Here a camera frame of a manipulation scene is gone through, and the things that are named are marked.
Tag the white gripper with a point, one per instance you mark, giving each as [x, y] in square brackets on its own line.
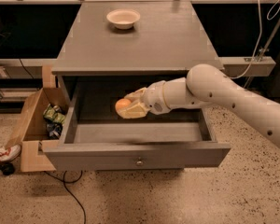
[154, 98]

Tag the orange fruit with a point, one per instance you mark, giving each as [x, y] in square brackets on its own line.
[122, 103]

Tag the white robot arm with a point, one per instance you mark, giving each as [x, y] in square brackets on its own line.
[203, 85]

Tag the grey open top drawer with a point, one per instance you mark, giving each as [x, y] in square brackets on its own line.
[95, 138]

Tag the round metal drawer knob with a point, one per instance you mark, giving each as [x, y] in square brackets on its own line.
[139, 162]

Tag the grey wooden cabinet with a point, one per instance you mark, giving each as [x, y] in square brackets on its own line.
[168, 40]

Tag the white paper bowl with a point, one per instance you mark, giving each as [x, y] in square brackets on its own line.
[123, 19]

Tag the green snack packet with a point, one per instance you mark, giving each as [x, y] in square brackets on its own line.
[54, 114]

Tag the blue snack packet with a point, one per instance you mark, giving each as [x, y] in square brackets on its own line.
[54, 130]

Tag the open cardboard box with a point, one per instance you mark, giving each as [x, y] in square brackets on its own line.
[30, 131]

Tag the red and white sneaker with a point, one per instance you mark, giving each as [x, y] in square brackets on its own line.
[10, 153]

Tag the black caster wheel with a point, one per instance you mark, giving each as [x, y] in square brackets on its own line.
[7, 168]

